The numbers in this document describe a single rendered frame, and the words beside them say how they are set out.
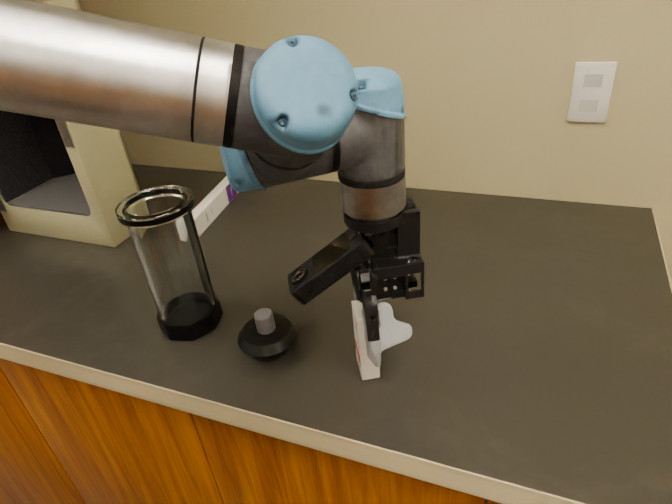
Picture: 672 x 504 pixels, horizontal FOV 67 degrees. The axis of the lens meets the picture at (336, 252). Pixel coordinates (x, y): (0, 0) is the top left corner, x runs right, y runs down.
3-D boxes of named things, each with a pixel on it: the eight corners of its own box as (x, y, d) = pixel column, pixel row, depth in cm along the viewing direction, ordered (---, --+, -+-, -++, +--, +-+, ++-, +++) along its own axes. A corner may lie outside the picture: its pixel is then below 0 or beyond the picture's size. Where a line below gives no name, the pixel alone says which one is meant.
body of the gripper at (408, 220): (424, 302, 63) (425, 217, 56) (356, 314, 62) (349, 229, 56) (408, 268, 69) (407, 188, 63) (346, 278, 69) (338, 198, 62)
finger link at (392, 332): (418, 369, 64) (411, 300, 62) (372, 377, 64) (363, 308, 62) (412, 359, 67) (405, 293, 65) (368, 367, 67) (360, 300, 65)
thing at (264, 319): (304, 326, 82) (299, 293, 78) (294, 368, 74) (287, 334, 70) (248, 326, 83) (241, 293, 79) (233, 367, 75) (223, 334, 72)
